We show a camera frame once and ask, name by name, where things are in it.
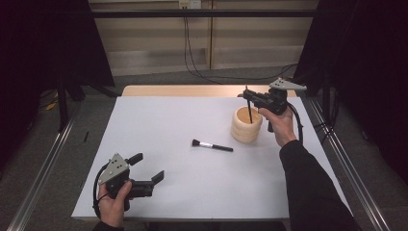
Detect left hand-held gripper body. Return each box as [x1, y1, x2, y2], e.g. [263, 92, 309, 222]
[97, 152, 156, 212]

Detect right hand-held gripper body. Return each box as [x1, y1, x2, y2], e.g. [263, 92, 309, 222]
[251, 77, 308, 133]

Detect black pencil with orange end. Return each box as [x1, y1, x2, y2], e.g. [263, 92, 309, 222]
[244, 85, 254, 125]

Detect ribbed wooden pen holder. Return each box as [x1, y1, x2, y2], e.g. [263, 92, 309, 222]
[230, 105, 264, 144]

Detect black makeup brush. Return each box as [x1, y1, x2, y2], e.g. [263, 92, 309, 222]
[191, 139, 235, 153]

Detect person's right hand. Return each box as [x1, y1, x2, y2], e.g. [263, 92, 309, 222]
[258, 106, 297, 148]

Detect person's left hand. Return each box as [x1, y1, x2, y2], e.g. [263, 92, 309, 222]
[96, 180, 133, 229]

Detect white table sheet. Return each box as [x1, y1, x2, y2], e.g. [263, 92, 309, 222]
[70, 95, 352, 222]

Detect light wooden table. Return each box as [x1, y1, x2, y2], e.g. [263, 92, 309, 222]
[120, 84, 298, 98]

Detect black curtain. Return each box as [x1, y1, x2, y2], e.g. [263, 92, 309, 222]
[0, 0, 115, 171]
[292, 0, 408, 186]

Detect black horizontal bar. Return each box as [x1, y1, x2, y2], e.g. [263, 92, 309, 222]
[90, 9, 317, 18]

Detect black wall cable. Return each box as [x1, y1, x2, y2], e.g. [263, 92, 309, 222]
[183, 16, 224, 86]
[186, 16, 299, 81]

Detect black stand post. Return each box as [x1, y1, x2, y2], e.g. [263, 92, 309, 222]
[321, 68, 332, 128]
[57, 71, 70, 133]

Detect aluminium floor rail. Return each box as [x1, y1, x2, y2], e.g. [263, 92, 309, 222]
[6, 105, 81, 231]
[309, 99, 391, 231]

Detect white wall socket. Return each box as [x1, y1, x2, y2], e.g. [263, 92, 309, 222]
[178, 0, 202, 10]

